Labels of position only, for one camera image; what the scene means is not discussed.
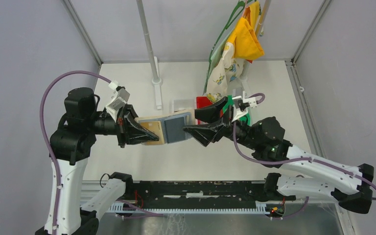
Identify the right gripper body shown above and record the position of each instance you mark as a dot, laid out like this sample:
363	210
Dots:
227	117

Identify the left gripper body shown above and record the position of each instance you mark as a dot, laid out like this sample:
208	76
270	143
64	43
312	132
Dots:
120	126

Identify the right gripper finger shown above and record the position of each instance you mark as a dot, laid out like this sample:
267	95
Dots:
220	104
208	133

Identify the tan leather card holder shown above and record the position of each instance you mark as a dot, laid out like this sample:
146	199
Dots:
155	124

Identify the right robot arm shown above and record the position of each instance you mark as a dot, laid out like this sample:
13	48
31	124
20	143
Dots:
350	186

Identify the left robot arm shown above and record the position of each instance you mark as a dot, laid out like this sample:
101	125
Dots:
70	148

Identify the red plastic bin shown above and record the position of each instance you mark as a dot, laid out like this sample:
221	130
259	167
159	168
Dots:
205	111

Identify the green plastic bin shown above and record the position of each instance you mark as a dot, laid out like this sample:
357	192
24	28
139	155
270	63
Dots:
246	118

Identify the patterned white cloth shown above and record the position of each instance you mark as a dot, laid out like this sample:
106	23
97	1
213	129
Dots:
224	68

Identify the white stand pole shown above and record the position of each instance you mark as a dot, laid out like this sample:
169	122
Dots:
153	61

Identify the yellow cloth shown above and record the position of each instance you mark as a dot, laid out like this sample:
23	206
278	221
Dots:
243	39

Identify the green clothes hanger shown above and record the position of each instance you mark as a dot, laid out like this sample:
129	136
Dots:
222	37

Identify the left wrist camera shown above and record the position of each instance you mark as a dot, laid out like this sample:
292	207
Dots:
118	100

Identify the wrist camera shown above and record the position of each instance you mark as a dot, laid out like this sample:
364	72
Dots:
241	103
118	100

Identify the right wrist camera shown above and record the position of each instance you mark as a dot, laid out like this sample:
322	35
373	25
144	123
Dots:
241	103

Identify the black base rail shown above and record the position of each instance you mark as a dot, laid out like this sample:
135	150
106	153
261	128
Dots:
201	194

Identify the white cable duct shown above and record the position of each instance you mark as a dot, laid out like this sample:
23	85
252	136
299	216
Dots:
119	207

